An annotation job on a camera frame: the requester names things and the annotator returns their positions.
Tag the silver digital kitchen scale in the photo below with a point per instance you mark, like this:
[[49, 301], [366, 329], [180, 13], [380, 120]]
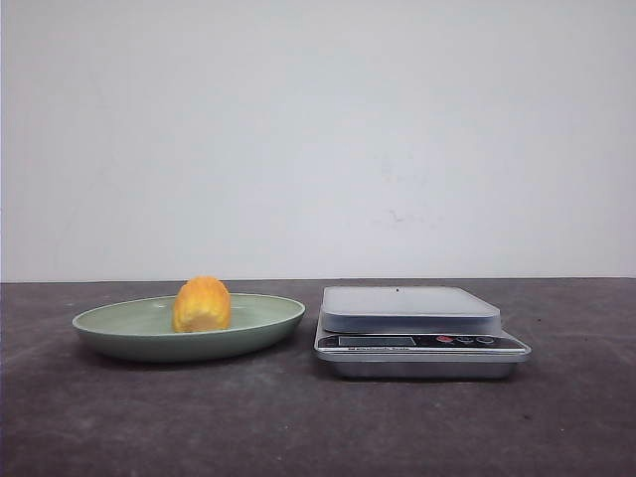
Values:
[[414, 332]]

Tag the green shallow plate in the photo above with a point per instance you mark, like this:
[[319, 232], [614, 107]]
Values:
[[141, 330]]

